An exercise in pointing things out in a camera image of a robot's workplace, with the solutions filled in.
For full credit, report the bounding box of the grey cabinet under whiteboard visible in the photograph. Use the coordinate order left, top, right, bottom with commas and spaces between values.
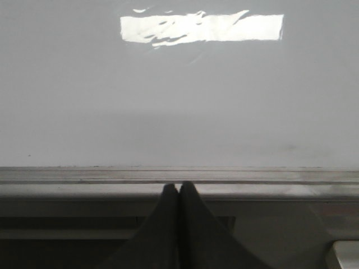
1, 202, 358, 268

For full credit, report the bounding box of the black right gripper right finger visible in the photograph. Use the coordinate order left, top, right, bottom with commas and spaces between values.
178, 182, 269, 268

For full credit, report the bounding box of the white whiteboard with aluminium frame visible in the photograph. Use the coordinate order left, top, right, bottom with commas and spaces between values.
1, 1, 358, 200

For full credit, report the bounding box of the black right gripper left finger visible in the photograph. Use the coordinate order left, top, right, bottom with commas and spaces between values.
98, 184, 178, 269

